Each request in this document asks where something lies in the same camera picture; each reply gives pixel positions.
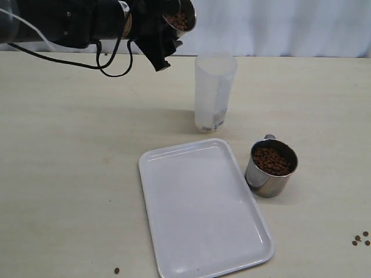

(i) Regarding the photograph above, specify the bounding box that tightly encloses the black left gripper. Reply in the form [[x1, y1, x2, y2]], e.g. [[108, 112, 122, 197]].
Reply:
[[129, 1, 183, 72]]

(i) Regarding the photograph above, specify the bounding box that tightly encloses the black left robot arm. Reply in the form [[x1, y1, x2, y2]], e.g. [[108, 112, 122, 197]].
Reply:
[[1, 0, 197, 72]]

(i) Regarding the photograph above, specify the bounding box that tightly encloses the tall translucent plastic container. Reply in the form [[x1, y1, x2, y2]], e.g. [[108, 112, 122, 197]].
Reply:
[[194, 52, 238, 133]]

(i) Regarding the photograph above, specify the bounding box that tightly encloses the white curtain backdrop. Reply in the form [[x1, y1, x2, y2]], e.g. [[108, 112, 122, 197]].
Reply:
[[20, 1, 370, 57]]

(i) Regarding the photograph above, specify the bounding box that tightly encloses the right steel mug with kibble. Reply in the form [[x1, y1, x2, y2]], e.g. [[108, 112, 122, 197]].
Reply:
[[245, 134, 299, 198]]

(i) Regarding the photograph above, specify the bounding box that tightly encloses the white zip tie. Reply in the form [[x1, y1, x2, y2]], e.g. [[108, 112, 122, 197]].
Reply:
[[0, 8, 55, 51]]

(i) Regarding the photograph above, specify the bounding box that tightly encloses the white plastic tray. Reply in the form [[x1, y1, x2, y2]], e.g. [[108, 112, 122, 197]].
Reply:
[[139, 138, 275, 277]]

